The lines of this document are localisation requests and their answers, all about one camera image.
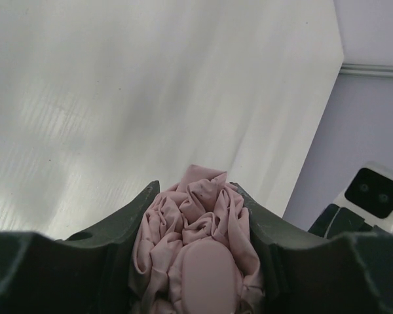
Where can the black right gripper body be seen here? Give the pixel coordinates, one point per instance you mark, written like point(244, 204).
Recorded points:
point(335, 220)

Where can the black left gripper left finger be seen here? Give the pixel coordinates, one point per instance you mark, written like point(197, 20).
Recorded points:
point(86, 273)

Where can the pink umbrella with black lining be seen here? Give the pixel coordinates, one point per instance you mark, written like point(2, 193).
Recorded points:
point(193, 253)

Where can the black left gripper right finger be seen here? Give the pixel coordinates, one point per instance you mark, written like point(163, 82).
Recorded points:
point(306, 273)

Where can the aluminium frame post right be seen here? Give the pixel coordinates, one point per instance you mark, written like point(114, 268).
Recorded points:
point(363, 70)

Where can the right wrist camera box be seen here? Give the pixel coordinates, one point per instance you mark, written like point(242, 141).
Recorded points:
point(370, 195)

